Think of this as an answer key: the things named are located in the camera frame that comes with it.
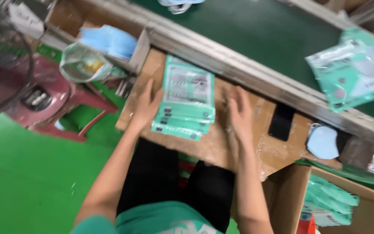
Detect person's right hand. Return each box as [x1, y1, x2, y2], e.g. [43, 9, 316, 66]
[223, 85, 256, 144]

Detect person's left hand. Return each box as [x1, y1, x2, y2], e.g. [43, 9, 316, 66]
[134, 78, 165, 129]

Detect black phone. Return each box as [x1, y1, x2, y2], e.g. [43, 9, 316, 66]
[268, 103, 297, 142]

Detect stack of green mask packets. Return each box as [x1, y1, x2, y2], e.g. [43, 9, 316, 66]
[151, 54, 216, 142]

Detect brown cardboard work board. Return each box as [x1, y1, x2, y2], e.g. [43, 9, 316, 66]
[116, 48, 315, 182]

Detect light blue face mask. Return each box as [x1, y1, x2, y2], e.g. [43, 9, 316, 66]
[306, 125, 340, 160]

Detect bundle of white blue masks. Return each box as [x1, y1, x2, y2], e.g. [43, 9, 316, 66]
[157, 0, 206, 15]

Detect person's black trousers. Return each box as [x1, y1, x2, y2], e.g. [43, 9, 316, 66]
[117, 138, 236, 233]

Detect heap of green packets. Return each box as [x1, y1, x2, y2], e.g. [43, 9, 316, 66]
[305, 27, 374, 128]

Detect stack of blue masks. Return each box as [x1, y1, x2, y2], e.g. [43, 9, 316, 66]
[78, 24, 138, 61]

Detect red plastic object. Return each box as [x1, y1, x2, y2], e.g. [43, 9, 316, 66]
[297, 214, 316, 234]

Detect person's green shirt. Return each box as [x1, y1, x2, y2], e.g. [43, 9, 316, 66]
[70, 201, 224, 234]

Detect clear plastic bag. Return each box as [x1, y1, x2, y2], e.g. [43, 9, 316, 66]
[59, 42, 128, 84]

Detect large cardboard carton with packets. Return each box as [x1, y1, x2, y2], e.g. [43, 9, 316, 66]
[261, 164, 374, 234]

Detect red plastic stool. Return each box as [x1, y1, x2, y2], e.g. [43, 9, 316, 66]
[0, 54, 119, 143]

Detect open cardboard box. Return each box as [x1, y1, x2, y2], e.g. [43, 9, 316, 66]
[44, 0, 151, 75]

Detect white paper box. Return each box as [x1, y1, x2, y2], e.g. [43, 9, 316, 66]
[8, 1, 45, 40]

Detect green conveyor belt metal frame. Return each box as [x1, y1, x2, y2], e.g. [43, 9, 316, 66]
[90, 0, 374, 141]

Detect black wire fan guard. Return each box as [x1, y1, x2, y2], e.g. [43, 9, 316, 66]
[0, 5, 35, 121]

